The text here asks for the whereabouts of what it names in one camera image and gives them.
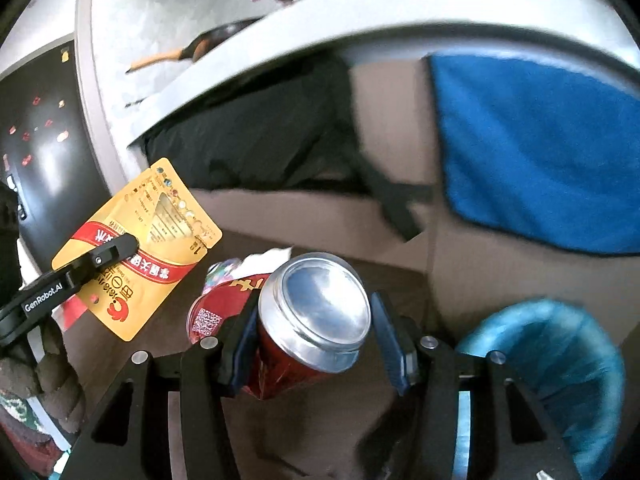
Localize person's patterned clothing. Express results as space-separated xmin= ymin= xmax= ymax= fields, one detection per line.
xmin=0 ymin=395 xmax=71 ymax=476

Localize red drink can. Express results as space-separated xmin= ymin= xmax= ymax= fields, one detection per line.
xmin=240 ymin=252 xmax=372 ymax=401

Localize cardboard box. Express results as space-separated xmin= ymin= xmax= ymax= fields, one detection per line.
xmin=192 ymin=57 xmax=640 ymax=346

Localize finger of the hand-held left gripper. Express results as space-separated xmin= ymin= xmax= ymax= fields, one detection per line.
xmin=51 ymin=234 xmax=139 ymax=291

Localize black cloth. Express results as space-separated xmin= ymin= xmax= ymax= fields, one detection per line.
xmin=142 ymin=55 xmax=433 ymax=243

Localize frying pan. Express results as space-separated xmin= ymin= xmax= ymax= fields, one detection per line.
xmin=127 ymin=17 xmax=261 ymax=73

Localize pink cartoon packet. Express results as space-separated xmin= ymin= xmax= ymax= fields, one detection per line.
xmin=202 ymin=258 xmax=246 ymax=296

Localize red paper cup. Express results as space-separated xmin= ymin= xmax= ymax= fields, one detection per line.
xmin=187 ymin=272 xmax=273 ymax=346

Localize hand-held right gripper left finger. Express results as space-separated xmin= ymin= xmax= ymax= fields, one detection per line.
xmin=67 ymin=305 xmax=261 ymax=480

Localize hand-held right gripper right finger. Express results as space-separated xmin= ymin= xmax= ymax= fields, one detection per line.
xmin=370 ymin=292 xmax=583 ymax=480

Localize yellow packet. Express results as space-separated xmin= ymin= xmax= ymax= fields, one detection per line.
xmin=51 ymin=157 xmax=223 ymax=342

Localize blue cloth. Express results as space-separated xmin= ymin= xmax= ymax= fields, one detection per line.
xmin=427 ymin=52 xmax=640 ymax=256

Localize white tissue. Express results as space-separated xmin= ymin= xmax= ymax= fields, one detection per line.
xmin=235 ymin=246 xmax=296 ymax=278

